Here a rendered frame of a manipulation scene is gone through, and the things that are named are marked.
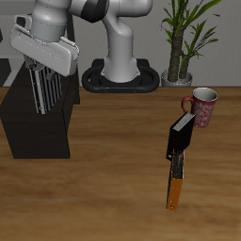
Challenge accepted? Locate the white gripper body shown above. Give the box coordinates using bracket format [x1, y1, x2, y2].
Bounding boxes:
[9, 24, 80, 78]

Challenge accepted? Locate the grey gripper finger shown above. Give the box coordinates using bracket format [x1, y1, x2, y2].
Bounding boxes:
[24, 56, 43, 72]

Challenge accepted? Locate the black white striped book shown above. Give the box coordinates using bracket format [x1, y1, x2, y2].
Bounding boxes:
[28, 64, 63, 116]

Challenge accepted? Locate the orange black book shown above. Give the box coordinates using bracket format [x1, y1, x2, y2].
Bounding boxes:
[166, 148, 185, 212]

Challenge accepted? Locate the dark brown desk caddy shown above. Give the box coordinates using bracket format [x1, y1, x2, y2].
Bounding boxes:
[0, 12, 81, 160]

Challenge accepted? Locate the green pot plant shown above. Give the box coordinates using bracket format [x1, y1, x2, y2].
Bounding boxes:
[159, 0, 223, 88]

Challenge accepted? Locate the red white mug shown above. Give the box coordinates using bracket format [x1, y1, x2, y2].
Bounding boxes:
[181, 87, 218, 129]

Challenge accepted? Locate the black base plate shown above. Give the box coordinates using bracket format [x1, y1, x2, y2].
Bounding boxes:
[81, 57, 161, 94]

